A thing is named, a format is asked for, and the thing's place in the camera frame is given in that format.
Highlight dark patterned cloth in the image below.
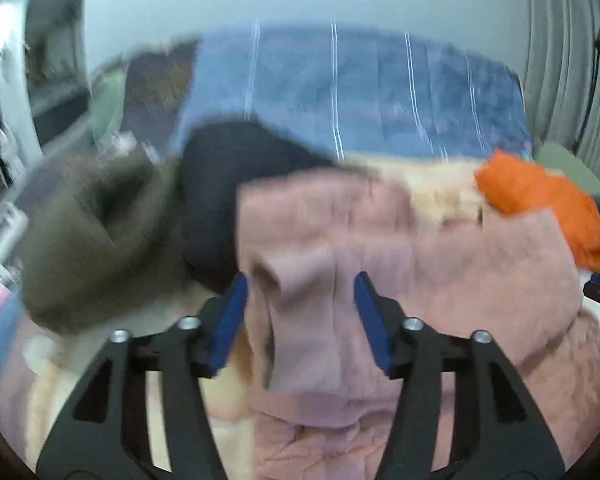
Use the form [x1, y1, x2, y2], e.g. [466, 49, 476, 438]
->
[124, 42, 202, 138]

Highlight olive brown garment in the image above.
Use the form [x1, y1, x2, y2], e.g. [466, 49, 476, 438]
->
[20, 152, 201, 333]

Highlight cream printed blanket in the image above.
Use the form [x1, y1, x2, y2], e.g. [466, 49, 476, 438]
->
[0, 155, 600, 480]

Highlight cluttered shelf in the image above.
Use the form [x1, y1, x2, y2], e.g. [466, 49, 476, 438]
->
[0, 5, 93, 311]

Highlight pink quilted jacket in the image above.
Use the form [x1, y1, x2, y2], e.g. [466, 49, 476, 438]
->
[235, 167, 600, 480]

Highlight orange garment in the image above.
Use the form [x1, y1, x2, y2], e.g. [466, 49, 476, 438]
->
[474, 149, 600, 272]

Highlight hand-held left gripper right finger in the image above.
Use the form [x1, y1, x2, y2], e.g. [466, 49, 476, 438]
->
[352, 271, 566, 480]

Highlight black garment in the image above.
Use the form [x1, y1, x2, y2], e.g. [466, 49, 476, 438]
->
[177, 120, 341, 296]

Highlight blue striped blanket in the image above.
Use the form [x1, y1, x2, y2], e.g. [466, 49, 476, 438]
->
[172, 20, 533, 161]

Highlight grey curtain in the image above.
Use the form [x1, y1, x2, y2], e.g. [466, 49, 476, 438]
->
[522, 0, 600, 181]

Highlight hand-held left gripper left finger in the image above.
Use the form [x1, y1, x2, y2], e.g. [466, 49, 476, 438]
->
[35, 271, 251, 480]

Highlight light green cloth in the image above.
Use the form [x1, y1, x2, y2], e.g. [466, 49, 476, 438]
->
[535, 142, 600, 201]

